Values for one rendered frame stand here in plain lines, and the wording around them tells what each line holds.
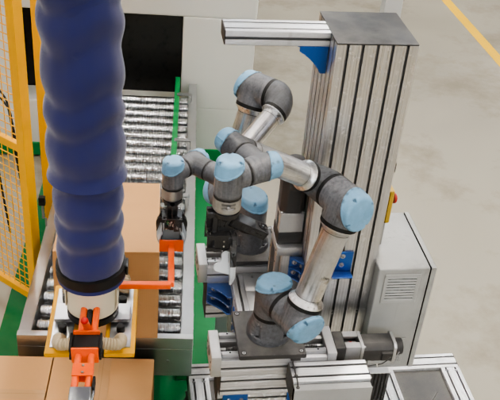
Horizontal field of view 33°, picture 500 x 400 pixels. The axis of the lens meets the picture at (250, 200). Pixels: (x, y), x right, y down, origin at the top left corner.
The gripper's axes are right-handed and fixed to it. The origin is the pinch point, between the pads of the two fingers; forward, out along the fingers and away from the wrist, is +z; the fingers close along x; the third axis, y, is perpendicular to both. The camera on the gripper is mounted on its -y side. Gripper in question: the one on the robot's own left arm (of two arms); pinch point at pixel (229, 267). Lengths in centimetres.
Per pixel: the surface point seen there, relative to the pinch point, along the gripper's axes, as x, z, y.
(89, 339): -14, 38, 40
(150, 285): -39, 38, 20
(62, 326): -30, 47, 49
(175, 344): -69, 94, 8
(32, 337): -74, 92, 64
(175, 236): -64, 36, 10
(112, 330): -30, 50, 33
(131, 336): -27, 50, 26
